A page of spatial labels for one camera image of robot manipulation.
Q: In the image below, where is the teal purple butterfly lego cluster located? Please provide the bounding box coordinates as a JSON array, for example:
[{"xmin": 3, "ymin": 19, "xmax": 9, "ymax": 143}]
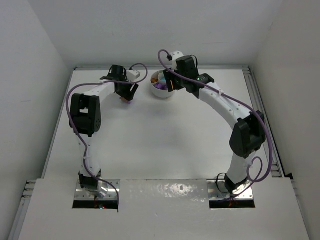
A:
[{"xmin": 120, "ymin": 97, "xmax": 131, "ymax": 104}]

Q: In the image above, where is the purple butterfly wing lego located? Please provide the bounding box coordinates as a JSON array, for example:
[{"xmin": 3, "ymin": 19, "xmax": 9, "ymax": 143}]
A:
[{"xmin": 154, "ymin": 82, "xmax": 168, "ymax": 91}]

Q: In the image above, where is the white divided round container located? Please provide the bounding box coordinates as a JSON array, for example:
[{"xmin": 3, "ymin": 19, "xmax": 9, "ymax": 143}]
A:
[{"xmin": 150, "ymin": 70, "xmax": 175, "ymax": 99}]

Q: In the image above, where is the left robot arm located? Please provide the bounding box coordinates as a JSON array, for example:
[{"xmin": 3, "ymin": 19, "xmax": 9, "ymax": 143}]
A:
[{"xmin": 66, "ymin": 65, "xmax": 141, "ymax": 191}]

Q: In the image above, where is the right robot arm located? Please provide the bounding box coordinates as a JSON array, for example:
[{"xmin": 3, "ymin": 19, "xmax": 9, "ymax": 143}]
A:
[{"xmin": 163, "ymin": 52, "xmax": 266, "ymax": 194}]

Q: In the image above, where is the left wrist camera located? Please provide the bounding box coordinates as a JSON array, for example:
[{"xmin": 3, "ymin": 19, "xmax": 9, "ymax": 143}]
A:
[{"xmin": 126, "ymin": 69, "xmax": 141, "ymax": 82}]

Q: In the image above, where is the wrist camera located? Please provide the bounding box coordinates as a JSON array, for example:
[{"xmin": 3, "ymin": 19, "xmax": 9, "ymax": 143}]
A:
[
  {"xmin": 126, "ymin": 69, "xmax": 141, "ymax": 82},
  {"xmin": 169, "ymin": 51, "xmax": 185, "ymax": 70}
]

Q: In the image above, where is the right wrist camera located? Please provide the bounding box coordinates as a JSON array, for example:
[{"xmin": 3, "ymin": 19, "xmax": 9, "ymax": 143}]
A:
[{"xmin": 169, "ymin": 51, "xmax": 185, "ymax": 70}]

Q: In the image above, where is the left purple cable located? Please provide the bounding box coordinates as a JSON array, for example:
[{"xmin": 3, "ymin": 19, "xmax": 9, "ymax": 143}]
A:
[{"xmin": 66, "ymin": 62, "xmax": 149, "ymax": 201}]

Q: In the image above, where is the purple cable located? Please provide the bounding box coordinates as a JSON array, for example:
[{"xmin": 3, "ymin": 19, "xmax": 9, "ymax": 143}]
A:
[
  {"xmin": 66, "ymin": 62, "xmax": 149, "ymax": 201},
  {"xmin": 157, "ymin": 49, "xmax": 273, "ymax": 201}
]

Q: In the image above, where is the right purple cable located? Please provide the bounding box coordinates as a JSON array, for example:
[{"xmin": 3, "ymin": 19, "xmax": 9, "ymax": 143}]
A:
[{"xmin": 157, "ymin": 49, "xmax": 273, "ymax": 201}]

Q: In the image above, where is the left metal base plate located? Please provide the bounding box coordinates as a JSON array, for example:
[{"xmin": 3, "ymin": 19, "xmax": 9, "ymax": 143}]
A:
[{"xmin": 74, "ymin": 180, "xmax": 118, "ymax": 201}]

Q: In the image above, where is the metal base plate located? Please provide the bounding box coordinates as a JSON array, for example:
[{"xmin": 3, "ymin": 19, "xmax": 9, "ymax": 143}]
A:
[
  {"xmin": 207, "ymin": 178, "xmax": 255, "ymax": 201},
  {"xmin": 74, "ymin": 180, "xmax": 118, "ymax": 201}
]

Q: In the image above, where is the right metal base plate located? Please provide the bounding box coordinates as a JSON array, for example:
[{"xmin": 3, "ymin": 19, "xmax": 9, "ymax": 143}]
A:
[{"xmin": 207, "ymin": 178, "xmax": 255, "ymax": 201}]

